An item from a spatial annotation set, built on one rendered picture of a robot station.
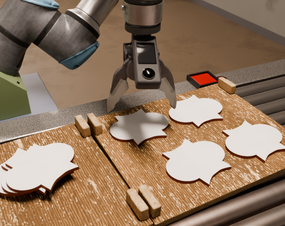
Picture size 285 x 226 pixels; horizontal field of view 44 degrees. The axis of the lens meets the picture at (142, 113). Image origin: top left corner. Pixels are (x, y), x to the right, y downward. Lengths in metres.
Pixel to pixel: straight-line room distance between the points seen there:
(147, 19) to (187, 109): 0.30
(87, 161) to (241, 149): 0.33
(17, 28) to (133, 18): 0.41
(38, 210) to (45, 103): 0.47
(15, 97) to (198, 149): 0.52
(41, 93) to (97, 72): 2.02
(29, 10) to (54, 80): 2.10
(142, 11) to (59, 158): 0.32
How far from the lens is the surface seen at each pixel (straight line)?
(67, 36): 1.00
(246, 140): 0.82
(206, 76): 1.09
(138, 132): 0.81
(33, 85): 1.19
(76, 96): 2.81
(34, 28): 1.00
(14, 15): 1.00
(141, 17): 0.68
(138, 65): 0.66
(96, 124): 0.81
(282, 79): 1.16
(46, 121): 0.93
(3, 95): 1.01
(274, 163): 0.79
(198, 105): 0.92
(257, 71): 1.19
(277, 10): 3.94
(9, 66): 1.03
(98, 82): 2.97
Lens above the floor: 1.43
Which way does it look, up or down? 34 degrees down
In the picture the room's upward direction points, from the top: straight up
